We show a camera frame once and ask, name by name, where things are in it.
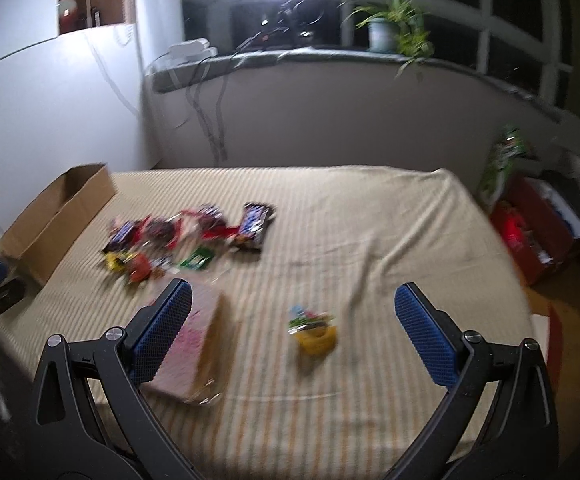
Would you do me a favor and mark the pink packaged bread loaf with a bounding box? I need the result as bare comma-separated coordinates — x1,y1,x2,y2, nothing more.
142,273,232,405

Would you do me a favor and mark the yellow jelly cup snack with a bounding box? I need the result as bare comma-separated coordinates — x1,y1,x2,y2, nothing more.
288,306,338,358

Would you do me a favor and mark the yellow candy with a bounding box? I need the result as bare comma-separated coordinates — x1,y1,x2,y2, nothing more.
104,252,130,273

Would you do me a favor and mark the brown cardboard box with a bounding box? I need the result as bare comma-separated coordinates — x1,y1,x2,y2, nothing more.
0,164,115,286

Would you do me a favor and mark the small Snickers bar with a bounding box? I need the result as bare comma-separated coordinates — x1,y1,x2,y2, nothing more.
102,220,139,254

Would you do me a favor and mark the colourful round egg candy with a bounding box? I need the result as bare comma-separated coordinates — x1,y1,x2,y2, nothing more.
125,252,152,284

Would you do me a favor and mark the striped yellow tablecloth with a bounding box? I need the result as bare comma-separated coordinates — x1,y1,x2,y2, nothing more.
0,166,533,479

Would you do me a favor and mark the red dark snack bag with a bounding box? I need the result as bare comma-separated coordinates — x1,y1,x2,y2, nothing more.
139,214,183,250
180,204,239,240

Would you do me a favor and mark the green candy packet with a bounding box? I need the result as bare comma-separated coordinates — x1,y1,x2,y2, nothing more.
178,245,216,271

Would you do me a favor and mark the red gift box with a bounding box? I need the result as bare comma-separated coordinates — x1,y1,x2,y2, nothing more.
490,174,580,285

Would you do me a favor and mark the white cabinet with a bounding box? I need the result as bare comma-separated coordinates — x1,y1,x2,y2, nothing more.
0,0,158,237

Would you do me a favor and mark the large Snickers bar pack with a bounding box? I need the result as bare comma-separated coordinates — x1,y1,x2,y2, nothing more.
232,202,276,252

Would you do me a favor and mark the green snack bag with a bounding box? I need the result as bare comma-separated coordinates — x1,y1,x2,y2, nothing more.
476,126,532,214

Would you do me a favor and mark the white power strip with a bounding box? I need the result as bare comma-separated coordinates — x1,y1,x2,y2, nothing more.
168,38,218,64

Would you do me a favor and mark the potted spider plant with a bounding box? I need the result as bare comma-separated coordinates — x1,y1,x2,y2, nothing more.
343,0,434,79

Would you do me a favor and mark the black hanging cable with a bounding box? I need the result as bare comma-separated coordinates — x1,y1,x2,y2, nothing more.
184,54,236,164

